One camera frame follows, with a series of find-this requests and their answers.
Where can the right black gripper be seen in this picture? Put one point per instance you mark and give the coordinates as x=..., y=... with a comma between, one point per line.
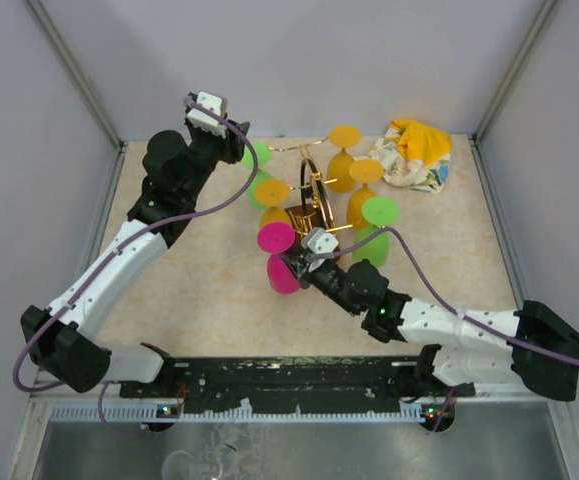
x=301, y=266

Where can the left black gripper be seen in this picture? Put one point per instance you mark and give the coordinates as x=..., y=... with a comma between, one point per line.
x=232, y=148

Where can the gold wire wine glass rack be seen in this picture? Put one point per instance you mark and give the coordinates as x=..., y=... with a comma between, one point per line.
x=315, y=208

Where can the pink plastic wine glass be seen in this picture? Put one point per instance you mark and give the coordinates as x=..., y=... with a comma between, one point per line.
x=275, y=238

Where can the orange plastic wine glass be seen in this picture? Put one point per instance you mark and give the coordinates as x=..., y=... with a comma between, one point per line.
x=342, y=137
x=364, y=172
x=271, y=194

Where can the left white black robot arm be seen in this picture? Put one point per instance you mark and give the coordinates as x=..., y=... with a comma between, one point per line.
x=61, y=338

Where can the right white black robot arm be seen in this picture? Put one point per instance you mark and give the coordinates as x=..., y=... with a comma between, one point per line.
x=530, y=346

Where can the clear wine glass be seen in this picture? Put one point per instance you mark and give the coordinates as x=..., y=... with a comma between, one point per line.
x=210, y=459

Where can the yellow patterned cloth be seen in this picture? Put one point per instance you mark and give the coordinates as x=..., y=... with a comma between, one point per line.
x=413, y=155

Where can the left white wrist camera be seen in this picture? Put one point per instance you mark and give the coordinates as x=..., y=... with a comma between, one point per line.
x=203, y=111

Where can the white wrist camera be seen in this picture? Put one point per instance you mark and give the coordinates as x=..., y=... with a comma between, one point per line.
x=321, y=243
x=203, y=111

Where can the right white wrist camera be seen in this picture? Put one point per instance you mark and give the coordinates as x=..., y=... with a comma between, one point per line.
x=321, y=243

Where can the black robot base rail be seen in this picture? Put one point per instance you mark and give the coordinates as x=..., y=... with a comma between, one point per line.
x=307, y=386

